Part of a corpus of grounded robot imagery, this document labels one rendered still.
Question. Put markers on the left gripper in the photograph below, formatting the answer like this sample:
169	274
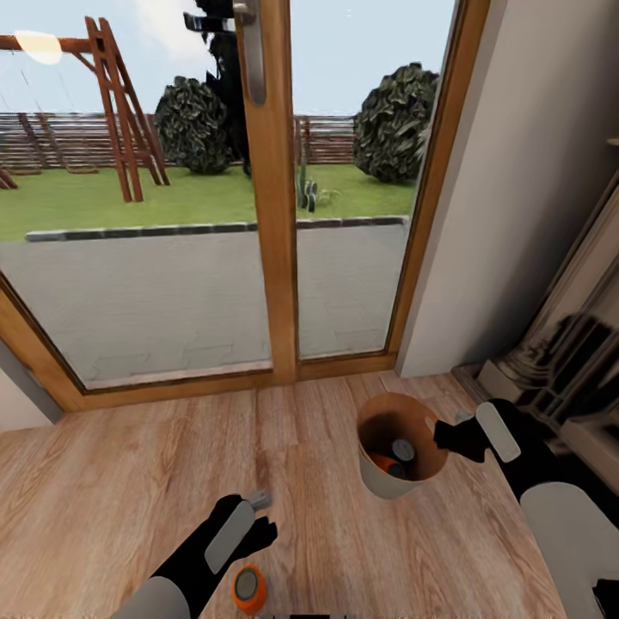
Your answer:
264	534

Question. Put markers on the trash can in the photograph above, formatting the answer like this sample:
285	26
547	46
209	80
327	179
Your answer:
385	418

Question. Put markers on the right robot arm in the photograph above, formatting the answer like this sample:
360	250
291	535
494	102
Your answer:
578	543

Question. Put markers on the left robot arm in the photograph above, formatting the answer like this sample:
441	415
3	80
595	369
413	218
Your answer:
184	583

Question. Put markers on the can of soda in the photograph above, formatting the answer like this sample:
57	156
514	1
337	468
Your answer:
249	590
388	465
403	451

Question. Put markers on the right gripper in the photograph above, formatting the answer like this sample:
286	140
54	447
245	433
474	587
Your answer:
451	437

